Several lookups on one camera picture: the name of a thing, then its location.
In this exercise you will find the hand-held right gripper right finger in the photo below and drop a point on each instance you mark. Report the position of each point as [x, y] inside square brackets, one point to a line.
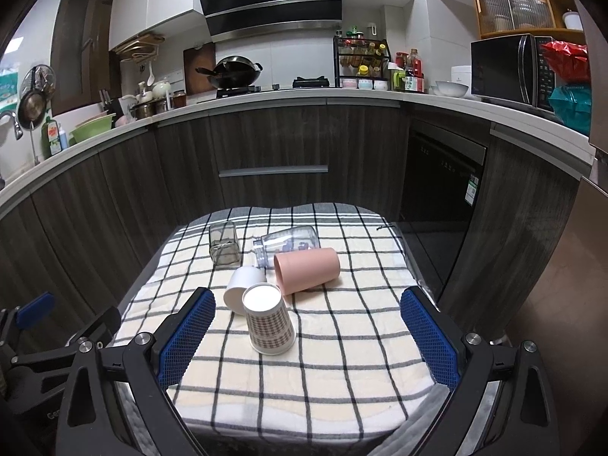
[430, 337]

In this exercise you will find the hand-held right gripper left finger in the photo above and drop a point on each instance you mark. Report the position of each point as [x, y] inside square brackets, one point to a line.
[187, 337]

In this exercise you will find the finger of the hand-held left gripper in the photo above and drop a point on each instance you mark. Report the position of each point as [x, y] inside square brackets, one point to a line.
[97, 325]
[35, 309]

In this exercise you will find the white cup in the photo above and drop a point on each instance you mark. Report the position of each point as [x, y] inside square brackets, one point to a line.
[237, 289]

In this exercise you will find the brown checked paper cup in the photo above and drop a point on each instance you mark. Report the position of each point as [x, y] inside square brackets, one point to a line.
[268, 323]

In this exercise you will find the grey square glass cup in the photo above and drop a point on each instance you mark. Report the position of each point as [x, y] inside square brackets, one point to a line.
[225, 244]

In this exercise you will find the pink cup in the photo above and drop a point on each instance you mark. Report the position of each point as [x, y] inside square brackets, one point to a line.
[308, 268]

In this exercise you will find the checked cloth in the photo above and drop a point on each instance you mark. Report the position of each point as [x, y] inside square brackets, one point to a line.
[332, 365]

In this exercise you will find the clear plastic bottle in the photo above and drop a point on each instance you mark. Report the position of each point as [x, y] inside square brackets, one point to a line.
[285, 242]

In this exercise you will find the black dishwasher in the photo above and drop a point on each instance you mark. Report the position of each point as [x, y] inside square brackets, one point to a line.
[441, 175]

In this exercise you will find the green dish soap bottle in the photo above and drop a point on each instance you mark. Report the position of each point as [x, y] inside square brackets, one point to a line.
[50, 140]

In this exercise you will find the dark wood drawer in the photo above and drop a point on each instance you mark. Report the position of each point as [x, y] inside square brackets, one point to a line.
[273, 190]

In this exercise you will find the steel faucet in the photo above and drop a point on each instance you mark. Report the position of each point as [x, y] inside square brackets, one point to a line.
[12, 121]

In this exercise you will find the green basin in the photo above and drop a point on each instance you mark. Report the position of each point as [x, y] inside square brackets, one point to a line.
[92, 128]

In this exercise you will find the hanging frying pan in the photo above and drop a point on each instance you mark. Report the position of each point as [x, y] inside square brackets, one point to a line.
[32, 104]

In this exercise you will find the knife block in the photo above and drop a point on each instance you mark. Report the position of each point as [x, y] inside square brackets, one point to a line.
[107, 102]

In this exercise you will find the steel pot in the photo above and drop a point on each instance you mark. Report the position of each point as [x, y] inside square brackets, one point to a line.
[147, 108]

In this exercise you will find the brown glass jar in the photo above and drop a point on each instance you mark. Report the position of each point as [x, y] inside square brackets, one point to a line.
[179, 99]

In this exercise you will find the white teapot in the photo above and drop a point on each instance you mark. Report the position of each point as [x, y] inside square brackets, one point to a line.
[161, 88]

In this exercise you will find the white bowl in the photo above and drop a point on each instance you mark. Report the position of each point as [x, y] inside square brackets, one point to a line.
[451, 89]

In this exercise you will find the white ladle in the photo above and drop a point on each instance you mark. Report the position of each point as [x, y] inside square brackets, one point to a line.
[151, 76]

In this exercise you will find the brown wooden door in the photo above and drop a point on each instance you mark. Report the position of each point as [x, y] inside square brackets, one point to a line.
[78, 52]

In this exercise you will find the green lidded container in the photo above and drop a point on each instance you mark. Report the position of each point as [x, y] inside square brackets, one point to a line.
[395, 78]

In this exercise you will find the dark sauce bottle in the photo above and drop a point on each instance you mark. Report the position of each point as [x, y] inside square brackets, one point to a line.
[413, 73]

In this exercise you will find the dark brown cutting board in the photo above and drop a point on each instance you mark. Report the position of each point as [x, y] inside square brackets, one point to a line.
[194, 69]

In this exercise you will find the black wok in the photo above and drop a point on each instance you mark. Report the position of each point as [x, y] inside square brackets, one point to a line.
[235, 71]

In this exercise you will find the teal bag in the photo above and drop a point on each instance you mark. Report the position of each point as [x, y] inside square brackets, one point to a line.
[572, 107]

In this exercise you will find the black microwave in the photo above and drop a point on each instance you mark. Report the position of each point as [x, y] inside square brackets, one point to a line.
[503, 69]

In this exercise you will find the gas stove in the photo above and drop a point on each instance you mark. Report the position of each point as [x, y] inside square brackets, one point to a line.
[311, 82]

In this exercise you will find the rack of wooden boards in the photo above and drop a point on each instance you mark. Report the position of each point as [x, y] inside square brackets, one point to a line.
[140, 45]

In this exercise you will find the grey refrigerator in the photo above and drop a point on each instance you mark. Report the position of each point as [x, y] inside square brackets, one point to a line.
[596, 104]

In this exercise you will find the black spice rack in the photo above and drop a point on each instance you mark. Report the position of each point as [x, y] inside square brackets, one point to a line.
[361, 59]

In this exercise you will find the red bag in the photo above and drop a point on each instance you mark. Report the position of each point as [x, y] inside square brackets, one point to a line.
[567, 59]

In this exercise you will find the wooden glass door cabinet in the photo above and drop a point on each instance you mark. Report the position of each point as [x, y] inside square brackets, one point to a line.
[517, 2]

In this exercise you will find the black range hood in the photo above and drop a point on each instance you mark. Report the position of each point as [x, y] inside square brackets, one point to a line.
[270, 0]

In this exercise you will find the white mug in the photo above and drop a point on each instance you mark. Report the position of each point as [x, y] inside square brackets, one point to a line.
[572, 20]

